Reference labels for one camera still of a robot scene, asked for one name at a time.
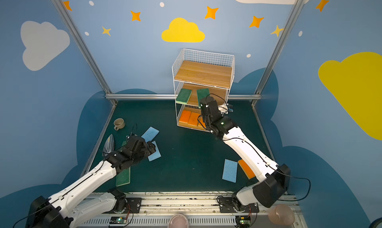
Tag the green circuit board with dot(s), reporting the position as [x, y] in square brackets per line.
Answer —
[242, 222]
[118, 221]

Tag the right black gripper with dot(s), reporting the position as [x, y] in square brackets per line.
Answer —
[207, 105]

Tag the left green circuit board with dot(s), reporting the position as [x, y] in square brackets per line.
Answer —
[118, 221]

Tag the aluminium front rail frame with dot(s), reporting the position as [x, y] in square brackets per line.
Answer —
[201, 209]

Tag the green sponge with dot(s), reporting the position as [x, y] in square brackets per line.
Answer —
[202, 93]
[123, 178]

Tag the blue sponge right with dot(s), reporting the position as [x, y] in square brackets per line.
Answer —
[230, 171]

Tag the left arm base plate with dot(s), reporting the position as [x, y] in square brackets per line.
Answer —
[128, 205]

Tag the orange sponge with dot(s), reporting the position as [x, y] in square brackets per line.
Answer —
[185, 116]
[246, 169]
[193, 120]
[201, 124]

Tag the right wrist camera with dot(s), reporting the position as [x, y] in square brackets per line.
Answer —
[225, 108]

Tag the beige ceramic mug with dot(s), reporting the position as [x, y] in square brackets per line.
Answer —
[119, 123]

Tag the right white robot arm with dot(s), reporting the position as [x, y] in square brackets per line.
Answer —
[273, 180]

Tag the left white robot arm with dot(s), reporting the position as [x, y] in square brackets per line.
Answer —
[66, 208]

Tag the pink round object front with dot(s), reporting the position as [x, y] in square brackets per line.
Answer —
[178, 221]

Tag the grey metal garden trowel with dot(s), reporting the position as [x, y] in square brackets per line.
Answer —
[108, 146]

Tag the blue sponge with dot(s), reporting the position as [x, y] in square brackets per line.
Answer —
[150, 134]
[156, 154]
[230, 171]

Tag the white wire wooden shelf rack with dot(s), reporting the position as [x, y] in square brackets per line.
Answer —
[194, 69]

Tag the right green circuit board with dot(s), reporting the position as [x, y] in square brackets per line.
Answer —
[242, 222]

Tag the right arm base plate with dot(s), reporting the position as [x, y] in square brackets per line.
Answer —
[232, 205]

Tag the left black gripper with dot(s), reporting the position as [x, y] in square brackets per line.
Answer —
[146, 146]

